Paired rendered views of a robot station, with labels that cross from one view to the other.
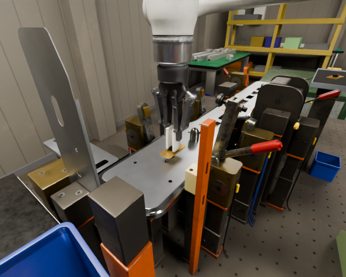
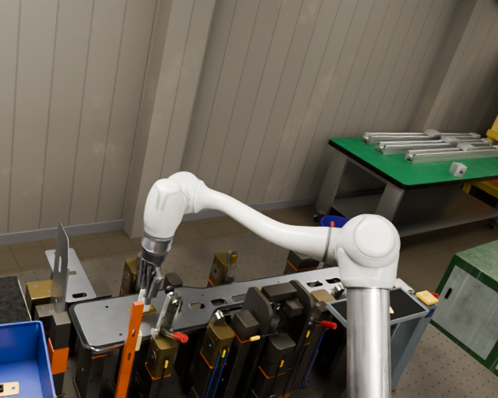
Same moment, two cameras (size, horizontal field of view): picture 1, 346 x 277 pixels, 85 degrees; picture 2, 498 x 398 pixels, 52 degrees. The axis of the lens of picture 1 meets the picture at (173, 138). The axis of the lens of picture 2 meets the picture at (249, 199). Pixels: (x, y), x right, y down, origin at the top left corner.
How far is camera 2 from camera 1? 118 cm
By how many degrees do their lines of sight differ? 13
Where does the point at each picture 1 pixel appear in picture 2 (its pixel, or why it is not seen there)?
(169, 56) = (147, 245)
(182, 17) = (157, 229)
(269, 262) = not seen: outside the picture
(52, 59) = (66, 248)
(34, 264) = (23, 330)
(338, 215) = not seen: outside the picture
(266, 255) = not seen: outside the picture
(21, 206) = (15, 303)
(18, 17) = (91, 35)
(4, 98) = (23, 132)
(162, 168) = (123, 321)
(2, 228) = (2, 313)
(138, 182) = (96, 323)
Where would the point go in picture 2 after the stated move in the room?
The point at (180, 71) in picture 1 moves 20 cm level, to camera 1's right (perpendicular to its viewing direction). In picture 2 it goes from (154, 257) to (215, 284)
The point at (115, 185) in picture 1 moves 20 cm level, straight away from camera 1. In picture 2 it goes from (63, 314) to (84, 269)
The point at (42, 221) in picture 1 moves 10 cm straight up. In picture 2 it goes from (24, 318) to (26, 290)
